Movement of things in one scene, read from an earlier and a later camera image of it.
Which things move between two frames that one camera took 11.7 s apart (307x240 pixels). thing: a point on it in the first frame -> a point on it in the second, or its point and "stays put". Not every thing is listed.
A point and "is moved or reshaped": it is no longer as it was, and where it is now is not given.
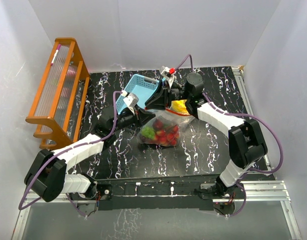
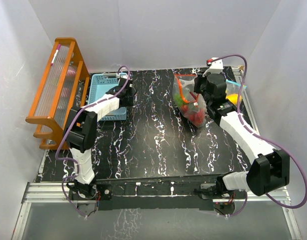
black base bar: (162, 193) stays put
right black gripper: (157, 101) -> (198, 80)
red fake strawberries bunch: (166, 135) -> (197, 117)
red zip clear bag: (164, 128) is moved or reshaped
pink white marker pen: (55, 54) stays put
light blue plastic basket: (143, 87) -> (99, 84)
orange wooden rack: (61, 104) stays put
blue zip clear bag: (179, 106) -> (232, 91)
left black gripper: (140, 117) -> (130, 103)
